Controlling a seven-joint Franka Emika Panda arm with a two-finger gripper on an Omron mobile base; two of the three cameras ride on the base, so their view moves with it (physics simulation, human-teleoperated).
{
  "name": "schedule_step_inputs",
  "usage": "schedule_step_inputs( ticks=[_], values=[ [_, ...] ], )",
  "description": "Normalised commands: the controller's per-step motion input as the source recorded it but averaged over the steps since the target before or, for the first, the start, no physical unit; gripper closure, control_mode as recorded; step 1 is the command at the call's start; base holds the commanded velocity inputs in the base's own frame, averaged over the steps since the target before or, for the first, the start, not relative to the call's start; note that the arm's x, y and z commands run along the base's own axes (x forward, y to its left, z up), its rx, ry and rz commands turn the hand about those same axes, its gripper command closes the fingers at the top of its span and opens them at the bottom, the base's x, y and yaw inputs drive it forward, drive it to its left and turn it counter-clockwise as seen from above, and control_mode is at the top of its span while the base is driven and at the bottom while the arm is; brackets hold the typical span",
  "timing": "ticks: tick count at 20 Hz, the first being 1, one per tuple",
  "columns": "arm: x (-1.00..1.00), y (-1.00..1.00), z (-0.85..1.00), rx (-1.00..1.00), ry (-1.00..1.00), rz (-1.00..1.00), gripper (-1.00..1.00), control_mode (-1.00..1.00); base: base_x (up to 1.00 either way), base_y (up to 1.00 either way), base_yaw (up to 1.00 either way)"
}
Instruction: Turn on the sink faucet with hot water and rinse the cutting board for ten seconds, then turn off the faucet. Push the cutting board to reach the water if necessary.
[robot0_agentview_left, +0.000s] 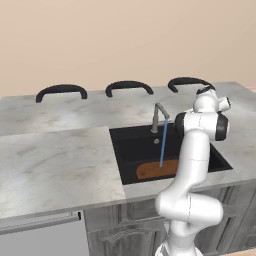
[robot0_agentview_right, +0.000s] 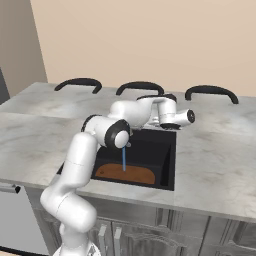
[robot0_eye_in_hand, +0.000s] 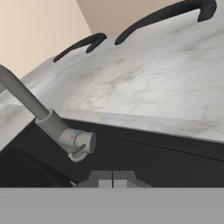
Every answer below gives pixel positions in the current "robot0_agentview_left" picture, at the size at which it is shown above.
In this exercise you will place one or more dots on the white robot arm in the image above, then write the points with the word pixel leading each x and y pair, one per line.
pixel 193 166

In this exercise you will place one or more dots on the black sink basin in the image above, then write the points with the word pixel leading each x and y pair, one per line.
pixel 133 146

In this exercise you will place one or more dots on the grey metal sink faucet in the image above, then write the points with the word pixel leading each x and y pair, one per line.
pixel 155 120

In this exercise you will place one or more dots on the blue water stream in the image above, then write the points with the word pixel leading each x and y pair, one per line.
pixel 163 143

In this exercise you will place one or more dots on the brown wooden cutting board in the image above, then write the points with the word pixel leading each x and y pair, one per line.
pixel 155 170

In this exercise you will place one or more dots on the black curved chair back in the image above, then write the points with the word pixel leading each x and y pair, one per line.
pixel 186 81
pixel 61 88
pixel 129 84

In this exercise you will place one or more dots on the grey cupboard door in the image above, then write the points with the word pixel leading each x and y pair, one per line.
pixel 238 216
pixel 110 216

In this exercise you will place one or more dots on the grey dishwasher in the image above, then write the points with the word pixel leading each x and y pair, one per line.
pixel 43 241

